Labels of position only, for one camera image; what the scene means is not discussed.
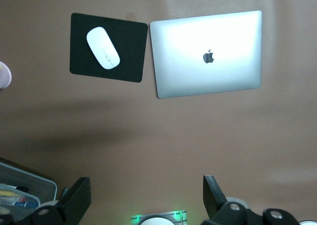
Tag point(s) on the white marker with printed label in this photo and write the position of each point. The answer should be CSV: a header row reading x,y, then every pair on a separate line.
x,y
19,203

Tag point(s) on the yellow highlighter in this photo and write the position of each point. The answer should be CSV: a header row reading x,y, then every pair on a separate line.
x,y
6,193

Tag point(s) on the clear left arm base plate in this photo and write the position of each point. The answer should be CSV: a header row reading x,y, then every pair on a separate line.
x,y
179,215

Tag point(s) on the black mouse pad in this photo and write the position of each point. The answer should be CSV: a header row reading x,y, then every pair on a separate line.
x,y
128,61

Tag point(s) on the pink pen cup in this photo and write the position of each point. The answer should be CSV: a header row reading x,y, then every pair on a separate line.
x,y
5,73

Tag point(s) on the white computer mouse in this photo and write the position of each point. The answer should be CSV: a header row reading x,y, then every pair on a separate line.
x,y
102,47

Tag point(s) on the silver laptop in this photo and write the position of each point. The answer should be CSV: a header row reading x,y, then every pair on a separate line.
x,y
188,73

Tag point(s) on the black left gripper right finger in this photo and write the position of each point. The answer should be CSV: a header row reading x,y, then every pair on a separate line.
x,y
215,205

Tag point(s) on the grey mesh desk tray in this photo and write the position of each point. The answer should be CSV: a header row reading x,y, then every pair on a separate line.
x,y
37,183

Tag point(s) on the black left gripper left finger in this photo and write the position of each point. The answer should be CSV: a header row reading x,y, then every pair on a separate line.
x,y
74,205

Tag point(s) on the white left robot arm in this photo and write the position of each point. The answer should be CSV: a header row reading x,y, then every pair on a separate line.
x,y
157,222

